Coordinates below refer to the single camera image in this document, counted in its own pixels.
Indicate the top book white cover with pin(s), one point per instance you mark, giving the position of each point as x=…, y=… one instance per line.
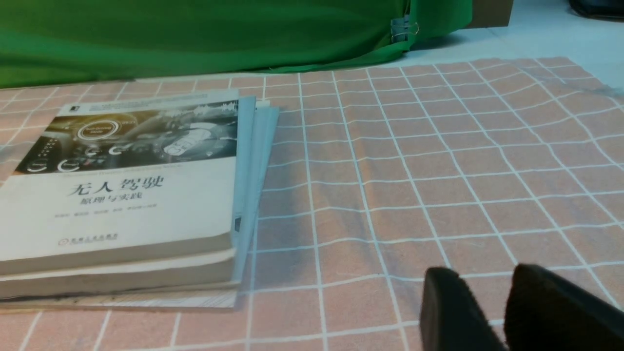
x=126, y=195

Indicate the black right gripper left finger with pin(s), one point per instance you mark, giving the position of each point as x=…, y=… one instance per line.
x=451, y=318

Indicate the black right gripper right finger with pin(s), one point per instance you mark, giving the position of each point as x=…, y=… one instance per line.
x=546, y=312

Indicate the pink checkered tablecloth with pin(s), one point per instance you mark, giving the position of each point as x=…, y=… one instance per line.
x=377, y=174

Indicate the green backdrop cloth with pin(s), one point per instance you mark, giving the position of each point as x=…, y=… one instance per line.
x=50, y=42

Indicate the bottom thin booklet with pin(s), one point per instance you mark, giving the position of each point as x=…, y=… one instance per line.
x=191, y=297

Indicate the black object far corner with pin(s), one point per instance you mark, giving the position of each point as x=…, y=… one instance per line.
x=599, y=9

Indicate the metal binder clip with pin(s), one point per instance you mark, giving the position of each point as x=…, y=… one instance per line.
x=403, y=29

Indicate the brown cardboard box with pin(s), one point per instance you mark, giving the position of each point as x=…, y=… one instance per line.
x=490, y=13

